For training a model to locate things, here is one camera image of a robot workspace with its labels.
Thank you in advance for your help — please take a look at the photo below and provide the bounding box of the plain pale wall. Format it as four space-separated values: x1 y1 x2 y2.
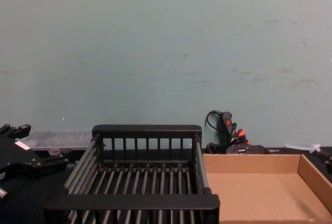
0 0 332 149

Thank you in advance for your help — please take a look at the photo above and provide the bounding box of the small white three-armed plastic piece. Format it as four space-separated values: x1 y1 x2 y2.
285 143 323 155

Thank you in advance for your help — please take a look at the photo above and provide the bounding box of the black rack with steel bars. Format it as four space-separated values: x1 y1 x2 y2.
43 124 221 224

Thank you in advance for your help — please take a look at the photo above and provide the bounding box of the shallow brown cardboard tray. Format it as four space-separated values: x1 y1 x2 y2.
201 153 332 224

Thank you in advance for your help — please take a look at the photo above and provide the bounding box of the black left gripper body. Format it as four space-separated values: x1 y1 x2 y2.
0 137 43 184

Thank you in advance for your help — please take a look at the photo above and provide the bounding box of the clear plastic case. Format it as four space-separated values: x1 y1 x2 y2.
18 130 93 155

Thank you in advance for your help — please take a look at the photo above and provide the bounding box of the black corded tool red switch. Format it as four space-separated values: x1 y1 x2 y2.
204 109 271 155

